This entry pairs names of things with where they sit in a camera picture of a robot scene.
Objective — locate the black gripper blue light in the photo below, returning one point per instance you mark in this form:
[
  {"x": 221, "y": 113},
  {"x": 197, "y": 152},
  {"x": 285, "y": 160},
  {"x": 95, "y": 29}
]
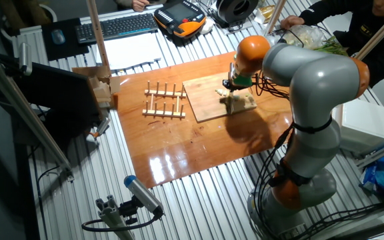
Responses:
[{"x": 231, "y": 85}]

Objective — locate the steel kitchen knife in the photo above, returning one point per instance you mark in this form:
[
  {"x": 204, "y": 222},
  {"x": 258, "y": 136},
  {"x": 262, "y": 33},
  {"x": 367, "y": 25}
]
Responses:
[{"x": 231, "y": 105}]

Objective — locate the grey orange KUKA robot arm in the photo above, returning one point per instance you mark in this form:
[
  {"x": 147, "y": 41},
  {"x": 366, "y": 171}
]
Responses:
[{"x": 318, "y": 83}]

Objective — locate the right forearm black sleeve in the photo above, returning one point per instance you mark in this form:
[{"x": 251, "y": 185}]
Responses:
[{"x": 332, "y": 10}]

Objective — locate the grey-sleeved forearm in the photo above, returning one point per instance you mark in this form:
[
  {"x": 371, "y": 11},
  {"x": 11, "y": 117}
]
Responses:
[{"x": 123, "y": 3}]

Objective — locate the right hand of black-jacket person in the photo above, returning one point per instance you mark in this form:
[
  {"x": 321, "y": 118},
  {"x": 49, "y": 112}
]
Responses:
[{"x": 291, "y": 21}]

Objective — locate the hand of grey-sleeved person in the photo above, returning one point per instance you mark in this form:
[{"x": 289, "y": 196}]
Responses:
[{"x": 140, "y": 4}]

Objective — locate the chunky white scallion slice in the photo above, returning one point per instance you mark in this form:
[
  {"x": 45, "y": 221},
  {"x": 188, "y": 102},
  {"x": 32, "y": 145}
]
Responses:
[{"x": 220, "y": 92}]

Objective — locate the green wrist flange adapter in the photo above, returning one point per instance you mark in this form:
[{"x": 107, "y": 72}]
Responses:
[{"x": 242, "y": 80}]

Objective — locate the wooden peg dish rack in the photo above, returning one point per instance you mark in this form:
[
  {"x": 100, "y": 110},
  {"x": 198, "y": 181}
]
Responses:
[{"x": 165, "y": 95}]

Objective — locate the small white rounded object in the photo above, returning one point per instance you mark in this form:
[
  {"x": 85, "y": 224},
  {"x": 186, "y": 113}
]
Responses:
[{"x": 207, "y": 26}]

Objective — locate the black filament spool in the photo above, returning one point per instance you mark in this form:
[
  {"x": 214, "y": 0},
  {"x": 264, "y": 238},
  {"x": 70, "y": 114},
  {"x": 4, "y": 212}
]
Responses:
[{"x": 235, "y": 10}]

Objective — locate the yellowish wrapped package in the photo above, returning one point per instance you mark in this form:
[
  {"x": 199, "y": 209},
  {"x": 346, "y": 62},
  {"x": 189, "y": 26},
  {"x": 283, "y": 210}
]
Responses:
[{"x": 265, "y": 12}]

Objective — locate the orange black teach pendant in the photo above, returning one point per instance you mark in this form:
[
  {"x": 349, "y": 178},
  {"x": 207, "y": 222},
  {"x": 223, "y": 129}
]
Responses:
[{"x": 178, "y": 13}]

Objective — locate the clear plastic bag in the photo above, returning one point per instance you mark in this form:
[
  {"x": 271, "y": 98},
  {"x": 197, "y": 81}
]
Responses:
[{"x": 305, "y": 35}]

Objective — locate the white paper sheet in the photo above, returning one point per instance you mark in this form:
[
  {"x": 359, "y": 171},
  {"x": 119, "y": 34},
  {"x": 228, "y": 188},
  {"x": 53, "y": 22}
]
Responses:
[{"x": 128, "y": 50}]

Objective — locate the green scallion bunch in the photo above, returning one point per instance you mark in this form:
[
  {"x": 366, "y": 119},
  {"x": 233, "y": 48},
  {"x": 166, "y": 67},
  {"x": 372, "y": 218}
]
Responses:
[{"x": 332, "y": 48}]

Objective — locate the black computer keyboard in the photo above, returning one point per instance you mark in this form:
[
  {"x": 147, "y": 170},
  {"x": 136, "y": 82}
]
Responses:
[{"x": 118, "y": 26}]

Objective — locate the white foam box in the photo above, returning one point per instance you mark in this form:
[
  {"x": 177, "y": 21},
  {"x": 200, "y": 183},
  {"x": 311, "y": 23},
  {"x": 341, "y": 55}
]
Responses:
[{"x": 363, "y": 126}]

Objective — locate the small wooden block stack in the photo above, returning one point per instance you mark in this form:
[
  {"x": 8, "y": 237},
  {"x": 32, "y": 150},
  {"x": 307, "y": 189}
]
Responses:
[{"x": 92, "y": 71}]

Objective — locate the black-jacket person torso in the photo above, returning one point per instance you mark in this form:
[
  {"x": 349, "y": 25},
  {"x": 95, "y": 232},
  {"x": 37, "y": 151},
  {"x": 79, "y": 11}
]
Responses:
[{"x": 368, "y": 33}]

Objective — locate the aluminium profile bar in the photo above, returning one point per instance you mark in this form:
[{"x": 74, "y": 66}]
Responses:
[{"x": 378, "y": 153}]

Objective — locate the black mouse pad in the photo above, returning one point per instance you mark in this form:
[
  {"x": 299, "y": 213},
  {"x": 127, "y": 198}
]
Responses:
[{"x": 65, "y": 50}]

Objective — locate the black flat monitor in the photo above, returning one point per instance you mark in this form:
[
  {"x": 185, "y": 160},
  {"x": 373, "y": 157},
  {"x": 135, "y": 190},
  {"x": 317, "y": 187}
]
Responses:
[{"x": 58, "y": 90}]

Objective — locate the grey computer mouse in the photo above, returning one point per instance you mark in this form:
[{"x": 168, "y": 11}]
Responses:
[{"x": 58, "y": 36}]

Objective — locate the wooden frame post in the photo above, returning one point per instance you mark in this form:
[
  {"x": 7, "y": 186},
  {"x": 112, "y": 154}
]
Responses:
[
  {"x": 97, "y": 33},
  {"x": 274, "y": 16},
  {"x": 380, "y": 33}
]

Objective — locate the silver camera with blue cap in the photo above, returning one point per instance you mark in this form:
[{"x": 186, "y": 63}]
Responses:
[{"x": 142, "y": 193}]

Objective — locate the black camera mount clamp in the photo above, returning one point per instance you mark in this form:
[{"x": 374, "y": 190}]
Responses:
[{"x": 128, "y": 210}]

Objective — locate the aluminium extrusion camera stand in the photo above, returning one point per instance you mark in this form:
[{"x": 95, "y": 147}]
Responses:
[{"x": 112, "y": 220}]

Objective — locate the small silver camera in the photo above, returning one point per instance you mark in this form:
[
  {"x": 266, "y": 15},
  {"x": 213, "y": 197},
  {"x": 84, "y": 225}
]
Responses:
[{"x": 25, "y": 58}]

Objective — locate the aluminium frame strut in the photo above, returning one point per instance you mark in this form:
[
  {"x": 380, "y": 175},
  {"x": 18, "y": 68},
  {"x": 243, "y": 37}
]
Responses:
[{"x": 22, "y": 110}]

